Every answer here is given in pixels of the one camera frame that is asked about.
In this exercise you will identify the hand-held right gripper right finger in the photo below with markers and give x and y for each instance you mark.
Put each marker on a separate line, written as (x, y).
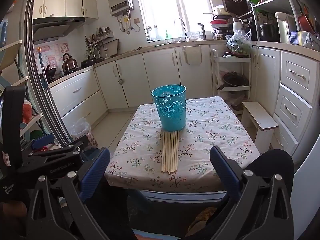
(225, 173)

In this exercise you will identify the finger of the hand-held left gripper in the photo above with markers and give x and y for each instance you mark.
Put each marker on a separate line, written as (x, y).
(42, 140)
(62, 152)

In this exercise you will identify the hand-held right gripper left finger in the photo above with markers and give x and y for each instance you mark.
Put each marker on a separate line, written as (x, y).
(95, 172)

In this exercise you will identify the bundle of wooden chopsticks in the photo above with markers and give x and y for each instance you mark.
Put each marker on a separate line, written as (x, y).
(170, 155)

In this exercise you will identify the teal perforated plastic basket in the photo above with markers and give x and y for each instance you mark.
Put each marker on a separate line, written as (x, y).
(172, 115)

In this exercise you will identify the person's left hand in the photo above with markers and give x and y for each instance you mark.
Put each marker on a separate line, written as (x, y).
(13, 210)

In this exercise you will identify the floral bin with plastic bag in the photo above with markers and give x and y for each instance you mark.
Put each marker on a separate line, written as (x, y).
(81, 130)

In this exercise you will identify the person's dark trousers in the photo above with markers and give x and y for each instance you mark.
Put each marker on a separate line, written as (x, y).
(112, 210)

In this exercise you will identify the cream drawer cabinet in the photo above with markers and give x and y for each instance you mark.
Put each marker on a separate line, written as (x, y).
(75, 97)

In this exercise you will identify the floral tablecloth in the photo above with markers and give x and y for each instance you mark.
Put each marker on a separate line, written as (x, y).
(140, 140)

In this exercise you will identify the white step stool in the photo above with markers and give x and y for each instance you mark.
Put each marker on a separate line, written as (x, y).
(260, 120)

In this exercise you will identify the black wok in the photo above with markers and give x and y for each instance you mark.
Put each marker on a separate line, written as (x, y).
(50, 73)

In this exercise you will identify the folding storage shelf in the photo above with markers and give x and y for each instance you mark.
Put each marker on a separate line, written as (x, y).
(15, 55)

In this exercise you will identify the steel kettle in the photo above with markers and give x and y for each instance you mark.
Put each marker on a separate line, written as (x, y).
(70, 63)

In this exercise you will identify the black frying pan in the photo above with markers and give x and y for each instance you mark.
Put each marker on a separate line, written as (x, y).
(88, 62)

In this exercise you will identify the white trolley rack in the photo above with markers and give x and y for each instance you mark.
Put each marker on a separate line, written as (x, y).
(216, 80)

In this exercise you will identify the cream base cabinet with drawers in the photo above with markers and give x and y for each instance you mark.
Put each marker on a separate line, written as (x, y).
(292, 92)

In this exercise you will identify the range hood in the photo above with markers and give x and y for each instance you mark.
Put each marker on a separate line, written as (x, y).
(55, 27)

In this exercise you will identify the cream door base cabinets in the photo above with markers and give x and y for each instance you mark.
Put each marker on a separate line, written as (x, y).
(155, 75)

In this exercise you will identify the dark cutting board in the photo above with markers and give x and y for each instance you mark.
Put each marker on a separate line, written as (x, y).
(112, 48)

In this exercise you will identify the white hanging cabinet bin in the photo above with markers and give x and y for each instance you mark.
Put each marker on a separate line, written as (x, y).
(192, 55)

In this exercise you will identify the plastic bag of vegetables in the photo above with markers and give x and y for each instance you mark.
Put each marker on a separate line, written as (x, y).
(238, 43)

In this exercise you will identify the white mug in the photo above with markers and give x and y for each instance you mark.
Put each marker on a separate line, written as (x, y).
(218, 37)

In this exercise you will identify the black tap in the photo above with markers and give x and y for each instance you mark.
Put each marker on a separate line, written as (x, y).
(203, 31)

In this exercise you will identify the black cooking pot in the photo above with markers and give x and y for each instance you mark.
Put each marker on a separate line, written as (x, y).
(268, 33)

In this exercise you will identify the white thermos jug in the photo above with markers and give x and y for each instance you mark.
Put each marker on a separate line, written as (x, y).
(237, 26)

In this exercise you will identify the chrome sink faucet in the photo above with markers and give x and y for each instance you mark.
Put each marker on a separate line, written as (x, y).
(184, 30)

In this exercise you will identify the stack of dishes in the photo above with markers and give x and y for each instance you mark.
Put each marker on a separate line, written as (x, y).
(220, 23)

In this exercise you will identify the green bottle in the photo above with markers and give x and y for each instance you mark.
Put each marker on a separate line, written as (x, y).
(166, 34)

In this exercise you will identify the white electric water pot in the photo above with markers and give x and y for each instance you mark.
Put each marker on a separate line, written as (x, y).
(283, 27)

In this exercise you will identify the black microwave oven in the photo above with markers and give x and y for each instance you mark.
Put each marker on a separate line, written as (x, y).
(237, 5)

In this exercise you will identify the red pan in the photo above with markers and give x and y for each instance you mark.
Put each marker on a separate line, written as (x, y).
(305, 22)

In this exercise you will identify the kitchen window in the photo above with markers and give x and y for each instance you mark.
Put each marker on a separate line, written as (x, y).
(172, 7)

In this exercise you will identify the white counter shelf rack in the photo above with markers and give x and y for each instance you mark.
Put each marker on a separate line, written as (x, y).
(272, 1)

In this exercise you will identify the grey sliding door frame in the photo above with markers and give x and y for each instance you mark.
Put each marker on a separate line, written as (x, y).
(37, 67)

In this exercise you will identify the wall utensil rack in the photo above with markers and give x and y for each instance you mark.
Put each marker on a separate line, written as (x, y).
(96, 41)

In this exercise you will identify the cream wall cabinets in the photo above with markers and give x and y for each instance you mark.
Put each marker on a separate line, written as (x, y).
(65, 2)

